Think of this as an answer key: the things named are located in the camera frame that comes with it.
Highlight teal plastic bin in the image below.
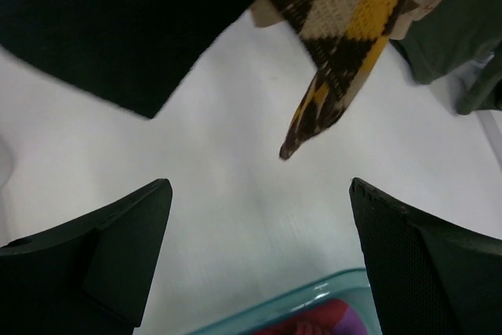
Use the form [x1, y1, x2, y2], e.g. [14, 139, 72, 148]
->
[192, 268, 382, 334]

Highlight olive green shorts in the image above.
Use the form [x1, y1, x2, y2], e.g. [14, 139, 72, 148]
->
[392, 0, 501, 115]

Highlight brown yellow argyle sock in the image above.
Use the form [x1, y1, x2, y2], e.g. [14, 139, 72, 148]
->
[268, 0, 409, 160]

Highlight maroon purple sock in bin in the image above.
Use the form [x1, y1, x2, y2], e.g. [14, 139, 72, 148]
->
[254, 299, 369, 335]

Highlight black sock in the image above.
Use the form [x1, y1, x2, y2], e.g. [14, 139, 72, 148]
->
[1, 0, 254, 118]

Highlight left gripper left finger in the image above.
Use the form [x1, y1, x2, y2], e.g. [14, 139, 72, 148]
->
[1, 179, 173, 335]

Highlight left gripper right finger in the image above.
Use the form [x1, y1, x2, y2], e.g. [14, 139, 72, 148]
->
[349, 178, 501, 334]

